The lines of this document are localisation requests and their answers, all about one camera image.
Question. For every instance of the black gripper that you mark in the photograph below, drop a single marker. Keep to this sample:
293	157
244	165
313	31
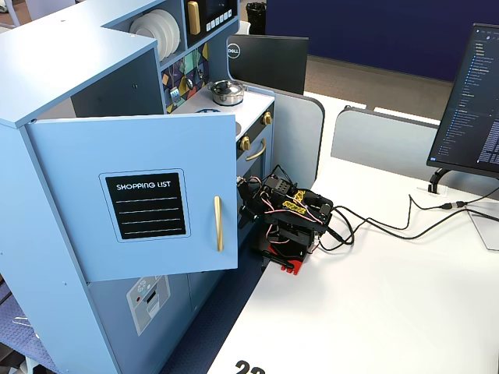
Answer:
244	193

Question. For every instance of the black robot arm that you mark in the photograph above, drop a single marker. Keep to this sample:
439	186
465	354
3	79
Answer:
296	210

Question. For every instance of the blue cabinet door shopping list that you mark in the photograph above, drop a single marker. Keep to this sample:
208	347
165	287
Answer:
156	148

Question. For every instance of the gold stove knob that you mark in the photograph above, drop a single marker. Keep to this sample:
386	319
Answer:
245	143
267	118

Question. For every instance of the red table clamp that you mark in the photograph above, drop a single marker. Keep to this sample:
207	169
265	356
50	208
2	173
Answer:
293	267

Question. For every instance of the gray desk divider panel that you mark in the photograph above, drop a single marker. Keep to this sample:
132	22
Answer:
296	136
382	140

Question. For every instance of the silver toy pot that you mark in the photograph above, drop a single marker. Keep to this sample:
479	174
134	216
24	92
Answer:
226	97

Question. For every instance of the silver pot lid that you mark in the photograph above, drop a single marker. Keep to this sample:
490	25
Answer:
225	88

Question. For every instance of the silver slotted spatula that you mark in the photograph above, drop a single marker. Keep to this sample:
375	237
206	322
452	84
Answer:
174	93

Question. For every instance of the silver hanging ladle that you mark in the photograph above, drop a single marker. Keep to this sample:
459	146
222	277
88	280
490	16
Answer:
200	73

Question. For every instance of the black Dell monitor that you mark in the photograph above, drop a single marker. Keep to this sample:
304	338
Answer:
269	62

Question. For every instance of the black waste bin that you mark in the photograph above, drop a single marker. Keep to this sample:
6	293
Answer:
256	17

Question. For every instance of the large white plate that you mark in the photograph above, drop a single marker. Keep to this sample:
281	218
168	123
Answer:
175	29
146	31
167	33

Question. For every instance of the dark blue partition panel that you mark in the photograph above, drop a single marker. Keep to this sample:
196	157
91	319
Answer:
390	35

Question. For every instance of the black monitor showing code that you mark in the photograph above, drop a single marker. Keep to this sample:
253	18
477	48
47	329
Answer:
473	105

